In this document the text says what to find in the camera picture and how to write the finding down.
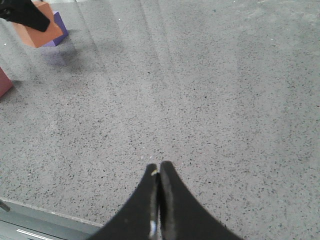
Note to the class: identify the orange foam cube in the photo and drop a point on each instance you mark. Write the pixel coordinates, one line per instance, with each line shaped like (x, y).
(35, 38)

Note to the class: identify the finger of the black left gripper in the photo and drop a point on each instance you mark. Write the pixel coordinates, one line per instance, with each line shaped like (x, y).
(24, 12)

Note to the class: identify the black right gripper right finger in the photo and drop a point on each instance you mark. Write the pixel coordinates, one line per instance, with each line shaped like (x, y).
(182, 216)

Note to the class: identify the red foam cube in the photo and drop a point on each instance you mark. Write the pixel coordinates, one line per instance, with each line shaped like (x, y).
(5, 83)

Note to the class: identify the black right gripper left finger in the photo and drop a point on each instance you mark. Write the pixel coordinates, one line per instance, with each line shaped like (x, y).
(138, 218)

